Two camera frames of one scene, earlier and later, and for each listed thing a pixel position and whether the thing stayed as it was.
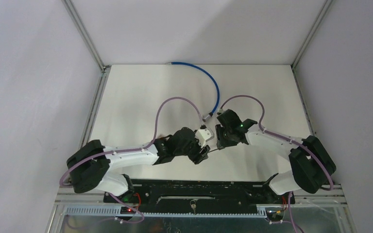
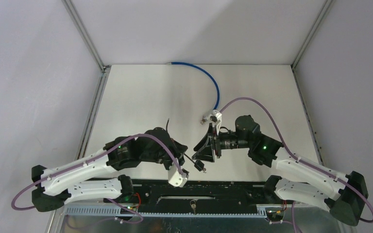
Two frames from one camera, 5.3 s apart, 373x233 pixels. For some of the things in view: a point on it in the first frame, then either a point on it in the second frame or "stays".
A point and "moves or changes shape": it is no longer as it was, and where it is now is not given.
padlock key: [193, 206] stays
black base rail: [198, 195] stays
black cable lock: [219, 148] moves or changes shape
